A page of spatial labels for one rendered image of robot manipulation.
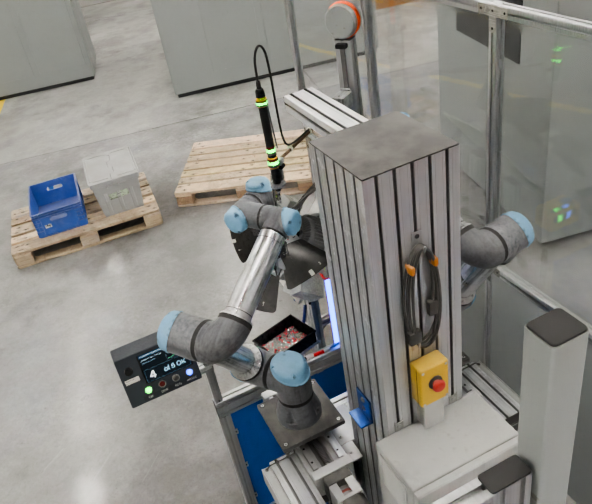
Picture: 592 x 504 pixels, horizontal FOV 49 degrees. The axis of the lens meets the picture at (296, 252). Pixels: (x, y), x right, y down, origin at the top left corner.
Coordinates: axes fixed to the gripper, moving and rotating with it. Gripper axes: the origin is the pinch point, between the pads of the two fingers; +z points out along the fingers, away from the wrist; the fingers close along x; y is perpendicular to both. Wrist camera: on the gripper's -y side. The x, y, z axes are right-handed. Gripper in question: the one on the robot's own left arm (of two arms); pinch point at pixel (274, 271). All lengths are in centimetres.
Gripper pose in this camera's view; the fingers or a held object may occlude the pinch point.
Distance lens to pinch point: 215.4
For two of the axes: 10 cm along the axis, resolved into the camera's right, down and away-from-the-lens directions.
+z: 1.6, 8.1, 5.6
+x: 8.8, -3.8, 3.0
